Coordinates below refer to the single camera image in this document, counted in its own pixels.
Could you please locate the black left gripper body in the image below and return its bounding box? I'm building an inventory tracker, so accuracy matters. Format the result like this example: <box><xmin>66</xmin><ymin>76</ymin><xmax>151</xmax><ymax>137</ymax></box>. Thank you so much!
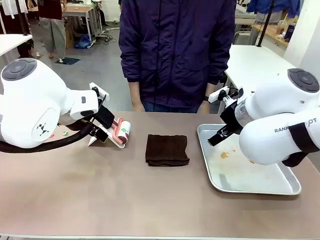
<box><xmin>95</xmin><ymin>105</ymin><xmax>116</xmax><ymax>130</ymax></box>

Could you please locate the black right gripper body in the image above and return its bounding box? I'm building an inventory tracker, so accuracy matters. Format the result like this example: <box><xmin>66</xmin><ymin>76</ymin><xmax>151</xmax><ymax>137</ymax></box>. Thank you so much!
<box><xmin>219</xmin><ymin>99</ymin><xmax>248</xmax><ymax>136</ymax></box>

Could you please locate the dark brown towel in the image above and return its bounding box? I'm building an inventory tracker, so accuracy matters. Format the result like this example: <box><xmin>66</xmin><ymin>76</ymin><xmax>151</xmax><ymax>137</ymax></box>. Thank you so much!
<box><xmin>145</xmin><ymin>134</ymin><xmax>191</xmax><ymax>168</ymax></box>

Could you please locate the person's left forearm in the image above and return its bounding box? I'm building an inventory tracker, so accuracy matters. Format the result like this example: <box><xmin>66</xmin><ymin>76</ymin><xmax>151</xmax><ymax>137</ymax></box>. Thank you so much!
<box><xmin>205</xmin><ymin>83</ymin><xmax>216</xmax><ymax>99</ymax></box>

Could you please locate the person's right forearm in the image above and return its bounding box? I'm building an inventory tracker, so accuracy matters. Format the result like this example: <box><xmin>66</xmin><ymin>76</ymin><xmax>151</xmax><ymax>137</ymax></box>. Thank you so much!
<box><xmin>128</xmin><ymin>81</ymin><xmax>142</xmax><ymax>101</ymax></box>

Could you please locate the person's left hand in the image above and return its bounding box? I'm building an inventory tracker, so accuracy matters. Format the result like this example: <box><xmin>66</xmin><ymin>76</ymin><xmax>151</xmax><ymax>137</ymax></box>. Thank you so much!
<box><xmin>197</xmin><ymin>99</ymin><xmax>211</xmax><ymax>114</ymax></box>

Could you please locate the person's right hand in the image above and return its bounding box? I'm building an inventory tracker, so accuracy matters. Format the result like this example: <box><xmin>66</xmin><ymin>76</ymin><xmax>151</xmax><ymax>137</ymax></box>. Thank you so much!
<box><xmin>131</xmin><ymin>98</ymin><xmax>146</xmax><ymax>113</ymax></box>

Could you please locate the white folded roller stand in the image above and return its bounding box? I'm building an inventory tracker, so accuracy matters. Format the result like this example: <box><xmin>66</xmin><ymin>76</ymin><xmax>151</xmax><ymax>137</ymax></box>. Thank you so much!
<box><xmin>87</xmin><ymin>119</ymin><xmax>129</xmax><ymax>150</ymax></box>

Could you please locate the silver metal tray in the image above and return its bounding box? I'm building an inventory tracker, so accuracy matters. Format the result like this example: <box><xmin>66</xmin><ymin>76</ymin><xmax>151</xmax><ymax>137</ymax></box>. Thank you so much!
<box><xmin>196</xmin><ymin>123</ymin><xmax>302</xmax><ymax>196</ymax></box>

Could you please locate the large white work table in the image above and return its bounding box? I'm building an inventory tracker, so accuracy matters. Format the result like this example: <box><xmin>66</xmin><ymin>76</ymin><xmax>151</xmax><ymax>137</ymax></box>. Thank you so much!
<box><xmin>224</xmin><ymin>44</ymin><xmax>296</xmax><ymax>101</ymax></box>

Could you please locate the blue floor mat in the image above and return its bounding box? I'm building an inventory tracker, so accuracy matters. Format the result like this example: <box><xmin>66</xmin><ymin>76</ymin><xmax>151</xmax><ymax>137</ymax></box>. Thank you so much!
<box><xmin>54</xmin><ymin>56</ymin><xmax>81</xmax><ymax>66</ymax></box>

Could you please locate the blue plastic bag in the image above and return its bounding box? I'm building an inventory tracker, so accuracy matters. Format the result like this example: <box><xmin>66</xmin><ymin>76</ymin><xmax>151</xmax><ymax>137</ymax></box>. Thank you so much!
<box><xmin>74</xmin><ymin>33</ymin><xmax>94</xmax><ymax>50</ymax></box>

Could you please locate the person in navy jacket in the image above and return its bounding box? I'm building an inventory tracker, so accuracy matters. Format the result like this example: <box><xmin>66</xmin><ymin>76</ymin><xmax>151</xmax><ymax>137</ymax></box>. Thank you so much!
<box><xmin>118</xmin><ymin>0</ymin><xmax>237</xmax><ymax>111</ymax></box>

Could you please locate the wooden workbench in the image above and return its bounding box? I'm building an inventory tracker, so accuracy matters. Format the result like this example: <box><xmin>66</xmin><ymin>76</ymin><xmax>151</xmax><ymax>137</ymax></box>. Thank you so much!
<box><xmin>251</xmin><ymin>23</ymin><xmax>290</xmax><ymax>48</ymax></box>

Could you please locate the black vertical pole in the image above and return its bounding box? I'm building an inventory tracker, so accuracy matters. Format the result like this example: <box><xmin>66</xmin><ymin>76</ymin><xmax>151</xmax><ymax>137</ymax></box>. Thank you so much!
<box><xmin>255</xmin><ymin>0</ymin><xmax>274</xmax><ymax>48</ymax></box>

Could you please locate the clear plastic drink cup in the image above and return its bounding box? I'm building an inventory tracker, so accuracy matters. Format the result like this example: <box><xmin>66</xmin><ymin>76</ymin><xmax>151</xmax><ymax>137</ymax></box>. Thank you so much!
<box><xmin>275</xmin><ymin>12</ymin><xmax>289</xmax><ymax>36</ymax></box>

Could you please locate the dark blue box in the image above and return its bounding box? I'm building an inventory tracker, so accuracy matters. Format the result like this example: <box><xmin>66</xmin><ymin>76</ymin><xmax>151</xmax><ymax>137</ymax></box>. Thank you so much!
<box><xmin>283</xmin><ymin>23</ymin><xmax>298</xmax><ymax>43</ymax></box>

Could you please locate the bystander in grey trousers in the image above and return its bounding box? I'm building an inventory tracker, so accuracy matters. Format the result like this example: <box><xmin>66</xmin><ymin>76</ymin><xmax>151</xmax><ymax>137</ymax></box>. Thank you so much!
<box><xmin>26</xmin><ymin>0</ymin><xmax>68</xmax><ymax>60</ymax></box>

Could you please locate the wooden top background table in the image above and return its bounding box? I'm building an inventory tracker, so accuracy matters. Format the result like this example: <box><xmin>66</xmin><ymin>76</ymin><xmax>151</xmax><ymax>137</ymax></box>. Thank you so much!
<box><xmin>61</xmin><ymin>4</ymin><xmax>101</xmax><ymax>44</ymax></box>

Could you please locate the bystander in blue jacket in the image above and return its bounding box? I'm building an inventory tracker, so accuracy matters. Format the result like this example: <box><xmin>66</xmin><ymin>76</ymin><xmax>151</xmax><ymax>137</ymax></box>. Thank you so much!
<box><xmin>245</xmin><ymin>0</ymin><xmax>302</xmax><ymax>19</ymax></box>

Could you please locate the small white side table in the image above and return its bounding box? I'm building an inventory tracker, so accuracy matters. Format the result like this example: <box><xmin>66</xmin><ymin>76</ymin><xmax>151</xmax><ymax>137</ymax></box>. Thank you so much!
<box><xmin>0</xmin><ymin>33</ymin><xmax>34</xmax><ymax>58</ymax></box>

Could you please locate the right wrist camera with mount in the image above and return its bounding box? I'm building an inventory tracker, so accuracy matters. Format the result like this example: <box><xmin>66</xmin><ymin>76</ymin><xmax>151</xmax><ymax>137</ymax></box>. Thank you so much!
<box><xmin>208</xmin><ymin>85</ymin><xmax>245</xmax><ymax>107</ymax></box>

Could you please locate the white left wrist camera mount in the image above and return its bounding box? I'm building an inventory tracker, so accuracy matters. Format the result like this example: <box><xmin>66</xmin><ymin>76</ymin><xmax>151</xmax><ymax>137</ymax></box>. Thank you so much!
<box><xmin>89</xmin><ymin>82</ymin><xmax>110</xmax><ymax>104</ymax></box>

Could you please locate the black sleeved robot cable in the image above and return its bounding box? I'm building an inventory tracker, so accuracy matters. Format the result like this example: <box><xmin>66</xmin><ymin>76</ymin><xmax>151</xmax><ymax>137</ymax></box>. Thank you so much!
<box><xmin>0</xmin><ymin>121</ymin><xmax>94</xmax><ymax>154</ymax></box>

